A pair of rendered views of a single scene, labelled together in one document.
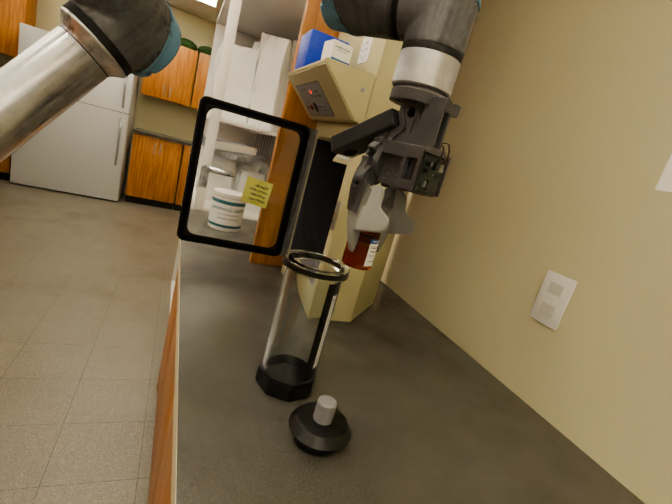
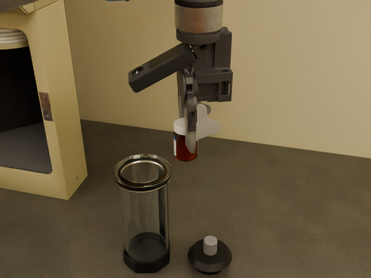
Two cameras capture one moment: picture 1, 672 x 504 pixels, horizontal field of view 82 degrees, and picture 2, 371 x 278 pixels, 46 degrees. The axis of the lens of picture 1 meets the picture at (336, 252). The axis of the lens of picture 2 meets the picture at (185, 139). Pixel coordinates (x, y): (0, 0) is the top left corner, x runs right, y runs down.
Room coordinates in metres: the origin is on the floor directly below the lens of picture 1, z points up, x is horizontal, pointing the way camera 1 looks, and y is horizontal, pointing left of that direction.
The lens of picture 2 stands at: (0.09, 0.49, 1.64)
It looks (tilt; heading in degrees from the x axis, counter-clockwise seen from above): 31 degrees down; 310
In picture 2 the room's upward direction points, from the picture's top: straight up
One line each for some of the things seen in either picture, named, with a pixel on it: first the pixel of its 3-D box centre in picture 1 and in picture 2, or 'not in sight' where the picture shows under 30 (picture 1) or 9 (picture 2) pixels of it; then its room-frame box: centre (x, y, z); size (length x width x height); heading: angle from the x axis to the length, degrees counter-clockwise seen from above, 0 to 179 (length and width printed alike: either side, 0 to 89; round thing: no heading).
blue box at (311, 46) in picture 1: (320, 58); not in sight; (1.06, 0.17, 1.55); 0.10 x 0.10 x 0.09; 25
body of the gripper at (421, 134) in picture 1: (409, 145); (202, 65); (0.51, -0.05, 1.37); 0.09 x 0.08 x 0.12; 50
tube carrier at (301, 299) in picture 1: (301, 321); (144, 213); (0.59, 0.02, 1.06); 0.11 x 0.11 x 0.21
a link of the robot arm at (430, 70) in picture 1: (425, 79); (198, 16); (0.52, -0.05, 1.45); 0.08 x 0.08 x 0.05
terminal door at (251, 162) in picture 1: (243, 182); not in sight; (1.10, 0.31, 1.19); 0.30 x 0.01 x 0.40; 110
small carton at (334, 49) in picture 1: (335, 58); not in sight; (0.96, 0.12, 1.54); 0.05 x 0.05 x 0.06; 33
